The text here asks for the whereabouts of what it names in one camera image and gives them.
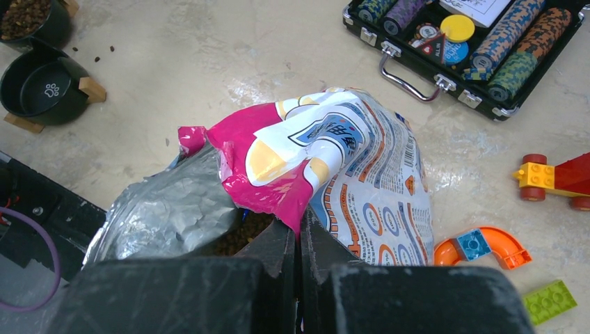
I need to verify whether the aluminium frame rail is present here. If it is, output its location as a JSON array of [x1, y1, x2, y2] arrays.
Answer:
[[1, 154, 106, 281]]

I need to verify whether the yellow poker chip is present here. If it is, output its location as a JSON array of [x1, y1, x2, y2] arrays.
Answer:
[[440, 15, 475, 43]]

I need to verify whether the pet food bag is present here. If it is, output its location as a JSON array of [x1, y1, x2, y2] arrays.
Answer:
[[83, 87, 433, 266]]

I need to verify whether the black pet bowl fish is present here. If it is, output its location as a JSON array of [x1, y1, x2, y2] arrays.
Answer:
[[1, 0, 79, 52]]

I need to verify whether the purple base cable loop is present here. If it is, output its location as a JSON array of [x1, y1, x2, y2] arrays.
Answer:
[[0, 206, 62, 313]]

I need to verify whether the white card deck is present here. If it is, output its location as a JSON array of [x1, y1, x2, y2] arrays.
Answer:
[[438, 0, 511, 28]]

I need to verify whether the orange curved toy track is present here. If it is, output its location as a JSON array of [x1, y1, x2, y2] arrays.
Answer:
[[433, 226, 533, 270]]

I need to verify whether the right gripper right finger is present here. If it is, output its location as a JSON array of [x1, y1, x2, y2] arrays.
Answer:
[[300, 210, 534, 333]]

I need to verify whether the black poker chip case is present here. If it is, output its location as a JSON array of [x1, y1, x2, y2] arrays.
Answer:
[[342, 1, 589, 121]]

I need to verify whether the blue poker chip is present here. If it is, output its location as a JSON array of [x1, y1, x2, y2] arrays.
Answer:
[[443, 40, 469, 66]]

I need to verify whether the black pet bowl paw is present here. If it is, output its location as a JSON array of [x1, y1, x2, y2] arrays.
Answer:
[[1, 49, 106, 126]]

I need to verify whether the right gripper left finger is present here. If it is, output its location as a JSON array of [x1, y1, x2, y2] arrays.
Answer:
[[48, 221, 295, 333]]

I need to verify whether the green toy brick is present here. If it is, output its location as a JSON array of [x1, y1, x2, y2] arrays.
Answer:
[[523, 280, 577, 326]]

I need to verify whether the red toy block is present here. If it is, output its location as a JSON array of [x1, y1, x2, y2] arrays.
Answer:
[[512, 152, 589, 212]]

